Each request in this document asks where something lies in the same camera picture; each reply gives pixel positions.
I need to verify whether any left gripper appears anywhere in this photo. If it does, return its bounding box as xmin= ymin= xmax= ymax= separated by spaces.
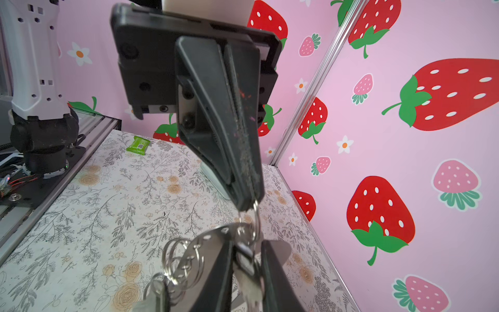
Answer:
xmin=110 ymin=3 xmax=282 ymax=212

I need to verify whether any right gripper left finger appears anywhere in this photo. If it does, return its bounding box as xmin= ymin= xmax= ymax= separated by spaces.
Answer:
xmin=177 ymin=233 xmax=234 ymax=311

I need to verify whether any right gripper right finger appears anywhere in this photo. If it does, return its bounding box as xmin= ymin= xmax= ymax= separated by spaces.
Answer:
xmin=261 ymin=240 xmax=305 ymax=312

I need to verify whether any keyring with strap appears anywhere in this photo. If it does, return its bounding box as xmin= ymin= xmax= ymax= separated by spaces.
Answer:
xmin=132 ymin=200 xmax=293 ymax=312

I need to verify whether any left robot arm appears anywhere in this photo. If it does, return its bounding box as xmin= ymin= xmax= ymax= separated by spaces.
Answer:
xmin=1 ymin=1 xmax=282 ymax=212

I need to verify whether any grey-green oblong object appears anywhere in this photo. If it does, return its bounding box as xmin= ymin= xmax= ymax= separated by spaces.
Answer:
xmin=200 ymin=162 xmax=230 ymax=200

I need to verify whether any aluminium front rail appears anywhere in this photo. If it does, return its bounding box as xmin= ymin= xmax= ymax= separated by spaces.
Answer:
xmin=1 ymin=112 xmax=122 ymax=263

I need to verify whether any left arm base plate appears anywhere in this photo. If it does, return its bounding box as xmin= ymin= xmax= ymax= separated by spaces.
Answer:
xmin=1 ymin=147 xmax=86 ymax=209

